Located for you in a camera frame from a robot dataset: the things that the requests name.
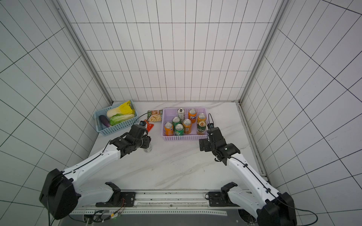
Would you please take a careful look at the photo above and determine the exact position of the aluminium mounting rail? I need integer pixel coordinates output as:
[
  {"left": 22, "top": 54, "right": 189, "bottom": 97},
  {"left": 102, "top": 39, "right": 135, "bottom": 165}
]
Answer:
[{"left": 67, "top": 190, "right": 242, "bottom": 217}]

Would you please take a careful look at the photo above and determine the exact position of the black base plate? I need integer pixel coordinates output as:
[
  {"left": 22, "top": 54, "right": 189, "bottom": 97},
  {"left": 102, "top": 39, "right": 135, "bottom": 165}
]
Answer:
[
  {"left": 96, "top": 182, "right": 136, "bottom": 208},
  {"left": 205, "top": 182, "right": 238, "bottom": 207}
]

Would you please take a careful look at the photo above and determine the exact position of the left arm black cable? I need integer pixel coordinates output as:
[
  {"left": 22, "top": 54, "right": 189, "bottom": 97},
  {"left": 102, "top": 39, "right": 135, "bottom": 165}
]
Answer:
[{"left": 48, "top": 112, "right": 149, "bottom": 224}]

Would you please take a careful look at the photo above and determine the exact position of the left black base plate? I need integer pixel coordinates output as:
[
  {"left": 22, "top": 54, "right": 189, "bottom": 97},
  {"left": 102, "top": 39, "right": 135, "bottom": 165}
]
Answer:
[{"left": 96, "top": 182, "right": 136, "bottom": 208}]

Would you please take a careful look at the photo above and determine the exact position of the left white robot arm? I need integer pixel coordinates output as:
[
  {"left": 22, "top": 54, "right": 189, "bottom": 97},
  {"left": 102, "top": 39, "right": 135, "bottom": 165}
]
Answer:
[{"left": 39, "top": 124, "right": 151, "bottom": 220}]

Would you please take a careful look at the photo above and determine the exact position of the silver white drink can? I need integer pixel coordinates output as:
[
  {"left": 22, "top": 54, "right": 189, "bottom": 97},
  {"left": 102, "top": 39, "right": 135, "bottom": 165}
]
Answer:
[{"left": 144, "top": 144, "right": 152, "bottom": 153}]

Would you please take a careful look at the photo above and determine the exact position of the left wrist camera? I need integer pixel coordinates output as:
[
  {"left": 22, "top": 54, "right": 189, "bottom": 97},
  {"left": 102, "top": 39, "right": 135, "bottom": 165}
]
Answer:
[{"left": 139, "top": 121, "right": 147, "bottom": 127}]

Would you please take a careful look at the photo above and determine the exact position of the green Sprite can rear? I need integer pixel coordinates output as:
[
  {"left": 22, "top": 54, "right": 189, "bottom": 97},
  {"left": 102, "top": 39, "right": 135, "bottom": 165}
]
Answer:
[{"left": 172, "top": 116, "right": 181, "bottom": 127}]

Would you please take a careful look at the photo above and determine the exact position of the blue plastic basket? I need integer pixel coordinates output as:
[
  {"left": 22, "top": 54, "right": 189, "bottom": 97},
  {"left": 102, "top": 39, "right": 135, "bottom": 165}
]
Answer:
[{"left": 93, "top": 101, "right": 139, "bottom": 136}]

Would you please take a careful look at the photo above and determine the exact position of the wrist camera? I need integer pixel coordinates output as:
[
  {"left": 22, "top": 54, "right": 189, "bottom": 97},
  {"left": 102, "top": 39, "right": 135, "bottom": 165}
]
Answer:
[
  {"left": 139, "top": 121, "right": 147, "bottom": 127},
  {"left": 207, "top": 123, "right": 215, "bottom": 129}
]

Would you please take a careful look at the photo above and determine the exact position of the orange gold can right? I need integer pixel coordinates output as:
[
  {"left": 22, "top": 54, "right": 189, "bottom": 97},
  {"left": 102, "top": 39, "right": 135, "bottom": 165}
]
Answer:
[{"left": 197, "top": 113, "right": 206, "bottom": 123}]

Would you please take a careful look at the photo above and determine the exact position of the green Sprite can front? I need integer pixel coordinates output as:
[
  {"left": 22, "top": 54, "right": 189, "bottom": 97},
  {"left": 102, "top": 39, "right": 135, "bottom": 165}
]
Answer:
[{"left": 174, "top": 123, "right": 184, "bottom": 136}]

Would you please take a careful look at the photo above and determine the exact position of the purple plastic basket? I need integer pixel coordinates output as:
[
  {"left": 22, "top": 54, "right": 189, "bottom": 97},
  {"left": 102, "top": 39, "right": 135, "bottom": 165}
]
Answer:
[{"left": 161, "top": 107, "right": 208, "bottom": 141}]

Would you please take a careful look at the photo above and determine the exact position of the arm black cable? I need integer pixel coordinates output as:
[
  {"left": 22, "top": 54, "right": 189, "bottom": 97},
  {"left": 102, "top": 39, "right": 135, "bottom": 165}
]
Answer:
[
  {"left": 207, "top": 112, "right": 319, "bottom": 226},
  {"left": 48, "top": 112, "right": 149, "bottom": 224}
]

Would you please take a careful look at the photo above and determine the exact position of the green sprite can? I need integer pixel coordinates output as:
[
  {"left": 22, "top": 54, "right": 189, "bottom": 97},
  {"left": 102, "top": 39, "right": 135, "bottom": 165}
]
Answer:
[
  {"left": 172, "top": 116, "right": 181, "bottom": 127},
  {"left": 174, "top": 123, "right": 184, "bottom": 136}
]

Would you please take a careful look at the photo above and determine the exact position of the green lettuce cabbage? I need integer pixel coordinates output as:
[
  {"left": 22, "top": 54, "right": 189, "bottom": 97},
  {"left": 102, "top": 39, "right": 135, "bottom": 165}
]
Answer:
[{"left": 109, "top": 114, "right": 135, "bottom": 126}]

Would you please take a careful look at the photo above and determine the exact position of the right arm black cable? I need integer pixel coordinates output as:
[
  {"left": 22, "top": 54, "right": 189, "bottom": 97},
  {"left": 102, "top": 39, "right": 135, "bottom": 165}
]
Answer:
[{"left": 207, "top": 112, "right": 319, "bottom": 226}]

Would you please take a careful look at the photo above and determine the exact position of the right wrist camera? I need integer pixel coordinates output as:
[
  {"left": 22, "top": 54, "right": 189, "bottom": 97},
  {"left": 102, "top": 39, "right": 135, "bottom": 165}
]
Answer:
[{"left": 207, "top": 123, "right": 215, "bottom": 129}]

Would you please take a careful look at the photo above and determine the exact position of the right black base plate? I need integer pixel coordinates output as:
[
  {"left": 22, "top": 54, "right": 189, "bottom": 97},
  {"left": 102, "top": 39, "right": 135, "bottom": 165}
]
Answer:
[{"left": 205, "top": 182, "right": 238, "bottom": 207}]

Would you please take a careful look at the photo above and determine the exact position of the green soup mix packet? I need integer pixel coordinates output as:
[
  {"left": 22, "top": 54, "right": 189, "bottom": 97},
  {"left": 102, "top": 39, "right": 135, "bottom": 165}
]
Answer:
[{"left": 147, "top": 110, "right": 163, "bottom": 122}]

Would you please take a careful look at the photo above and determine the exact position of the green gold can right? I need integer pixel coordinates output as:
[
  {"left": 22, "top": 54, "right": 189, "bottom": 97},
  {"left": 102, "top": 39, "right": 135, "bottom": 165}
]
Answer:
[{"left": 197, "top": 121, "right": 207, "bottom": 135}]

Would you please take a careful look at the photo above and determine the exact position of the orange Fanta can rear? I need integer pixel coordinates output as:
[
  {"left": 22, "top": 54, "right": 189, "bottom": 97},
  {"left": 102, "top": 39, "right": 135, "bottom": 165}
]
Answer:
[{"left": 188, "top": 109, "right": 197, "bottom": 123}]

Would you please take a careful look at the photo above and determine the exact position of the purple eggplant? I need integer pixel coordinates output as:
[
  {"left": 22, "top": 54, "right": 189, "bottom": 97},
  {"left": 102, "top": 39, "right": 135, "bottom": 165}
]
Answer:
[{"left": 99, "top": 115, "right": 111, "bottom": 128}]

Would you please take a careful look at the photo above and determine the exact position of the yellow napa cabbage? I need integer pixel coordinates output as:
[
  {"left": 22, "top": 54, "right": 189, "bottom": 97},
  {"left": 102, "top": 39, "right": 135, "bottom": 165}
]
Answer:
[{"left": 107, "top": 100, "right": 135, "bottom": 119}]

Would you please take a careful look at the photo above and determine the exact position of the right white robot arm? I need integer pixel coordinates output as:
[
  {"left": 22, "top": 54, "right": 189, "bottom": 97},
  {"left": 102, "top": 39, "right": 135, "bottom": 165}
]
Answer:
[{"left": 199, "top": 127, "right": 297, "bottom": 226}]

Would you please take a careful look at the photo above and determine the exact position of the red snack packet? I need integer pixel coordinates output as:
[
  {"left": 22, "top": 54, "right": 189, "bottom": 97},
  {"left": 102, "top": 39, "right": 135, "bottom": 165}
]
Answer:
[{"left": 144, "top": 120, "right": 154, "bottom": 132}]

